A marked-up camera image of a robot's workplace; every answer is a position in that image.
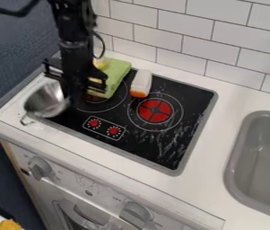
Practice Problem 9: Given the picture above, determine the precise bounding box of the toy stove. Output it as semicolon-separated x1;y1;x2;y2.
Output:
39;66;220;177

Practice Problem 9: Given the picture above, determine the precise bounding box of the green cloth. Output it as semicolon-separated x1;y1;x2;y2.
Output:
86;57;134;100

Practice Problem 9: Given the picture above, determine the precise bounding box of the silver pot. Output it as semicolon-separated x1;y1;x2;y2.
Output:
19;79;73;127

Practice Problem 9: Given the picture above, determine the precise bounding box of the yellow toy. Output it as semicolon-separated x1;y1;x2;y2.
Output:
92;57;111;70

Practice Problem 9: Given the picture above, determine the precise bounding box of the black cable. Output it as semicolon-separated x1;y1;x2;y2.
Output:
0;0;41;18

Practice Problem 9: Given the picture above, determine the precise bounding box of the toy sink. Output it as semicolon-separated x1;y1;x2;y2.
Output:
222;110;270;224

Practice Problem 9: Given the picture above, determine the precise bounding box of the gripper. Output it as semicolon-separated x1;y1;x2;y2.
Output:
40;47;109;106

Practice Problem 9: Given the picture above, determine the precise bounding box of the white and orange toy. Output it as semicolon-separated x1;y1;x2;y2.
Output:
128;68;154;99

